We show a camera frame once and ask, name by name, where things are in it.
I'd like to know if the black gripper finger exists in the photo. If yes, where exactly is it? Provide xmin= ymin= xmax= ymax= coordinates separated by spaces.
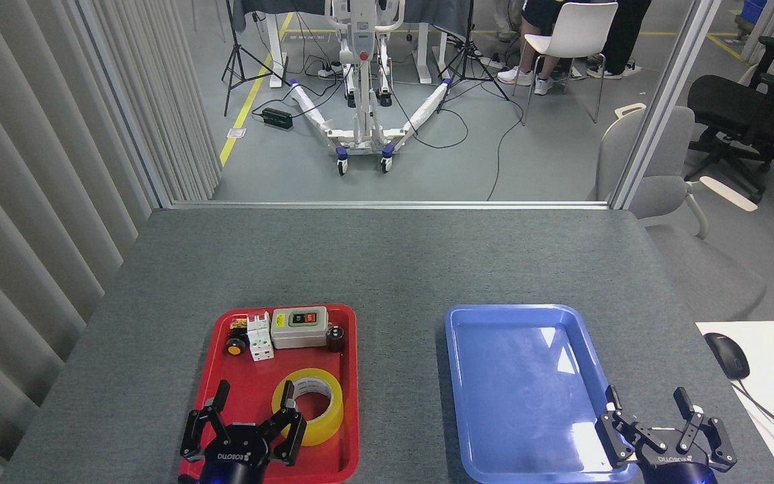
xmin=181 ymin=380 xmax=232 ymax=465
xmin=673 ymin=387 xmax=737 ymax=471
xmin=601 ymin=385 xmax=669 ymax=469
xmin=257 ymin=381 xmax=307 ymax=467

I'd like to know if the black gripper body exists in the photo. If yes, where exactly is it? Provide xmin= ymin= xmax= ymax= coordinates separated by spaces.
xmin=198 ymin=422 xmax=272 ymax=484
xmin=636 ymin=447 xmax=718 ymax=484

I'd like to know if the yellow tape roll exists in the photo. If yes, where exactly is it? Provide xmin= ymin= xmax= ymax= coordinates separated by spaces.
xmin=272 ymin=368 xmax=345 ymax=447

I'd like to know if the red plastic tray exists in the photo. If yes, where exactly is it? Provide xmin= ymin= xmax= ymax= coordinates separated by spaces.
xmin=179 ymin=303 xmax=360 ymax=484

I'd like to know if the black computer mouse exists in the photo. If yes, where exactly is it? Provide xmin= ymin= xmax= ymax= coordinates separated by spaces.
xmin=704 ymin=332 xmax=750 ymax=380

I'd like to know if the black button with orange cap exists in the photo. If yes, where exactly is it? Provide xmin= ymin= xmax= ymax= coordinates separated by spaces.
xmin=225 ymin=321 xmax=249 ymax=356

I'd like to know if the white circuit breaker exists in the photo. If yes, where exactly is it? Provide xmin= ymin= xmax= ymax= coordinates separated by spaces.
xmin=247 ymin=311 xmax=275 ymax=362

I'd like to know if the blue plastic tray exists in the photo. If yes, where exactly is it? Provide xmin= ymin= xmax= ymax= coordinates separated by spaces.
xmin=444 ymin=304 xmax=638 ymax=484

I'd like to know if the grey office chair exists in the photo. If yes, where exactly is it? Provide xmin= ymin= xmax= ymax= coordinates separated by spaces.
xmin=589 ymin=103 xmax=767 ymax=322

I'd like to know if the grey slatted partition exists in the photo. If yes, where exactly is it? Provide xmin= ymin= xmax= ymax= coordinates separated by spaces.
xmin=0 ymin=0 xmax=223 ymax=484

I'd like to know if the white wheeled stand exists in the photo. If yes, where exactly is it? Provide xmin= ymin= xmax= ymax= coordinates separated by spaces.
xmin=288 ymin=0 xmax=453 ymax=177

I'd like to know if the black office chair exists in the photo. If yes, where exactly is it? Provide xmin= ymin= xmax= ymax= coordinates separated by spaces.
xmin=686 ymin=36 xmax=774 ymax=202

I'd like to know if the seated person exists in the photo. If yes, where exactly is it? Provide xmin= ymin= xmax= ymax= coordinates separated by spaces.
xmin=497 ymin=0 xmax=593 ymax=95

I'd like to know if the black tripod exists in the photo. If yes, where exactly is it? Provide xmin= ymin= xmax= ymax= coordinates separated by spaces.
xmin=437 ymin=0 xmax=510 ymax=114
xmin=222 ymin=0 xmax=290 ymax=116

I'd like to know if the standing person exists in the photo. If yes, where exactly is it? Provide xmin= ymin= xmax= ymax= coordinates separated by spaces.
xmin=587 ymin=0 xmax=653 ymax=80

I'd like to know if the white plastic chair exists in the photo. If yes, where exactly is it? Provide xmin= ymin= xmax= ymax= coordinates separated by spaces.
xmin=513 ymin=2 xmax=619 ymax=126

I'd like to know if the blue bin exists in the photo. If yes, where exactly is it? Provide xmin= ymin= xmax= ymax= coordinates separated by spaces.
xmin=742 ymin=0 xmax=769 ymax=28

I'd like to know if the dark topped white desk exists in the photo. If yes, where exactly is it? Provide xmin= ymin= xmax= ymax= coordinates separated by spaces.
xmin=232 ymin=0 xmax=475 ymax=85

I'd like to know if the grey push button switch box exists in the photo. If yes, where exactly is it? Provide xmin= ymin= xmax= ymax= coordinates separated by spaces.
xmin=271 ymin=307 xmax=330 ymax=350

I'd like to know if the silver frame rail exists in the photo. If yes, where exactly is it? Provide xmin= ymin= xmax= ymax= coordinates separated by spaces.
xmin=171 ymin=200 xmax=609 ymax=210

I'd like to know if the black floor cable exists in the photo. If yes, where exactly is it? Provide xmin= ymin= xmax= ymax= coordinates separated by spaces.
xmin=486 ymin=101 xmax=525 ymax=201

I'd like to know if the silver frame post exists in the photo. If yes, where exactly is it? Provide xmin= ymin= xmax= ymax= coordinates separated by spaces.
xmin=610 ymin=0 xmax=724 ymax=210

